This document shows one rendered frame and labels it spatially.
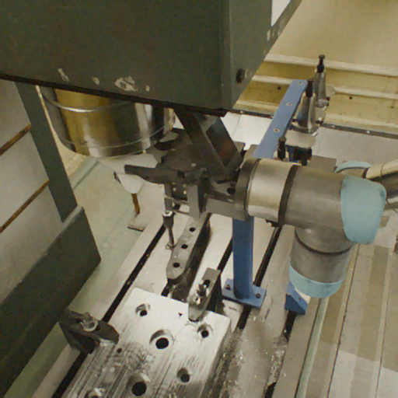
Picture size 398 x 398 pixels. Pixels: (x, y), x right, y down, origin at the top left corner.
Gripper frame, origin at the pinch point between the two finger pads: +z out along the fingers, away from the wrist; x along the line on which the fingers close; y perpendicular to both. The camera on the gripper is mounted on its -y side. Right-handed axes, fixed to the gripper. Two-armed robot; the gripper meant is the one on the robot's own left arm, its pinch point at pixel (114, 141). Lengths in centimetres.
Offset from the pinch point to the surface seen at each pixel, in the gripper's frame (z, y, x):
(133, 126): -7.0, -7.4, -5.2
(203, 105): -19.0, -16.7, -12.2
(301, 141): -18.9, 22.8, 39.2
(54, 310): 42, 79, 9
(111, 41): -11.4, -21.1, -12.5
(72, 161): 80, 80, 72
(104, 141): -4.2, -6.2, -7.3
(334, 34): -15, 26, 101
